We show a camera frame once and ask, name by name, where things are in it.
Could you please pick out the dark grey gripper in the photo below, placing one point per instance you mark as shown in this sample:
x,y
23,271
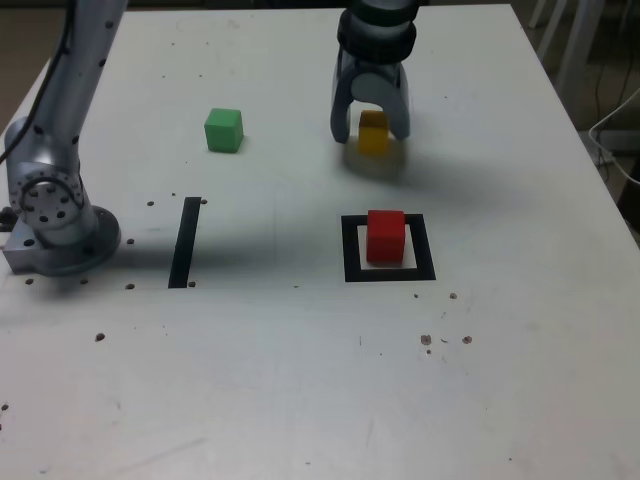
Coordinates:
x,y
377,66

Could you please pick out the yellow cube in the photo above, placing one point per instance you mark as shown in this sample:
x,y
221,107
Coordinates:
x,y
374,136

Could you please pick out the red cube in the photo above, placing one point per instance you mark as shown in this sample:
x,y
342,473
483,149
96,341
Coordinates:
x,y
385,237

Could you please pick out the green cube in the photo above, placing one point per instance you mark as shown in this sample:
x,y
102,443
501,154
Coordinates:
x,y
222,131

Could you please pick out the black tape square outline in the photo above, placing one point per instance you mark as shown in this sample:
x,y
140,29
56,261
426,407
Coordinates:
x,y
425,250

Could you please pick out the black tape strip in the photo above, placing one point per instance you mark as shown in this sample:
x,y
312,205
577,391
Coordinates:
x,y
184,245

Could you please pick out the white chair frame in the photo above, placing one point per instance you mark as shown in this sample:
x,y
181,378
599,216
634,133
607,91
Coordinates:
x,y
575,35

